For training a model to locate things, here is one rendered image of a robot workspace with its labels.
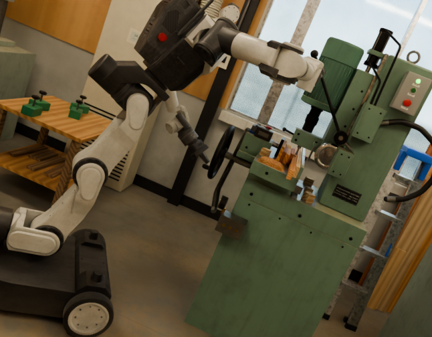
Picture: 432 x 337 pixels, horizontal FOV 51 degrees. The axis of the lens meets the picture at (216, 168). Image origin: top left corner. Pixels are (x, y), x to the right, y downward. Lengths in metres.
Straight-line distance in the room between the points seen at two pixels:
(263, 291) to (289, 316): 0.17
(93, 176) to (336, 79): 1.13
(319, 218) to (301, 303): 0.42
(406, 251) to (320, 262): 1.42
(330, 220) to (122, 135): 0.96
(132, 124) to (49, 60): 2.18
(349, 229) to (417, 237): 1.42
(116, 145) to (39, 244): 0.52
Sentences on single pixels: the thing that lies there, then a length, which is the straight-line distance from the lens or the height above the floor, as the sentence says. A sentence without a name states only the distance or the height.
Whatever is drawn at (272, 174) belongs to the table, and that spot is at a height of 0.88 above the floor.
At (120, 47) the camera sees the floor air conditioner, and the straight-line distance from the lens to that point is 3.35.
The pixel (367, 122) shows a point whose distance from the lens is 2.00.
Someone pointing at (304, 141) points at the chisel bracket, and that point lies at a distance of 2.15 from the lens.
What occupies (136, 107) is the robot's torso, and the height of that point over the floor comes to 0.95.
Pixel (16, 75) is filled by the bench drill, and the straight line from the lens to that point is 3.67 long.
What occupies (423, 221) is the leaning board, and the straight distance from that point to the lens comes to 3.42.
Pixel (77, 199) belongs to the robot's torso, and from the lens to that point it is 1.91.
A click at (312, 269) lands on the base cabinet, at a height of 0.53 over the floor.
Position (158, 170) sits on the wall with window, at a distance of 3.66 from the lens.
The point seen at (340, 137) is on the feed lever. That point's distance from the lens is 2.02.
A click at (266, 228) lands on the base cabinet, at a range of 2.06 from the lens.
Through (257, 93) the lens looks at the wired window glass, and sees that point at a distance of 3.52.
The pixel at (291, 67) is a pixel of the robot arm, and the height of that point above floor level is 1.31.
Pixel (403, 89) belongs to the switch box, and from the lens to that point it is 2.04.
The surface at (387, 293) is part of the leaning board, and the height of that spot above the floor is 0.14.
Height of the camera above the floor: 1.29
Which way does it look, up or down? 15 degrees down
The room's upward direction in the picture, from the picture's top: 22 degrees clockwise
